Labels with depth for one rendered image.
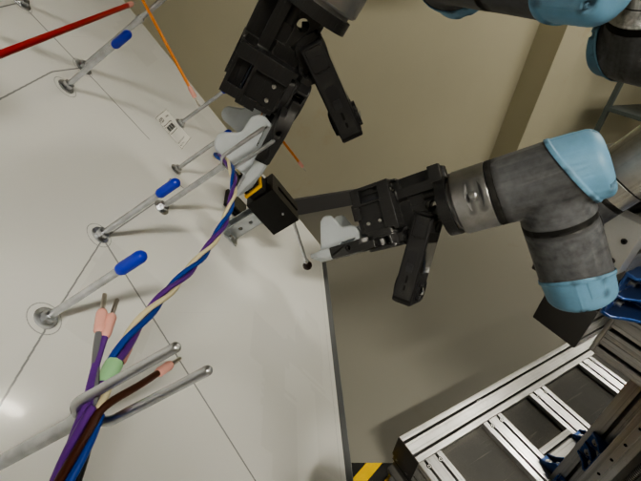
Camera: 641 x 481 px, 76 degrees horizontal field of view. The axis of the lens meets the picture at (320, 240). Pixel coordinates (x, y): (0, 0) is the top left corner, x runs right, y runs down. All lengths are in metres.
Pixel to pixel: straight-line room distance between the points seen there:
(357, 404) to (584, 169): 1.39
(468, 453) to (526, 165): 1.13
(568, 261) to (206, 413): 0.39
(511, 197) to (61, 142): 0.43
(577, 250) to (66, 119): 0.51
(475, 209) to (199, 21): 1.83
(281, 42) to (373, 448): 1.41
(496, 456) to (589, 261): 1.07
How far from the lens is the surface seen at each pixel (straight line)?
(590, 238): 0.50
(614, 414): 1.31
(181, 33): 2.14
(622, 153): 0.61
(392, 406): 1.75
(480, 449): 1.50
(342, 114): 0.46
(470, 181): 0.48
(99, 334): 0.20
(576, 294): 0.53
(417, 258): 0.50
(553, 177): 0.47
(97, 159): 0.44
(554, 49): 3.65
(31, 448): 0.22
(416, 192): 0.51
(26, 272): 0.32
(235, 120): 0.53
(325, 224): 0.56
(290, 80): 0.44
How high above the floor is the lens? 1.36
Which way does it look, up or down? 33 degrees down
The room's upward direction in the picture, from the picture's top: 9 degrees clockwise
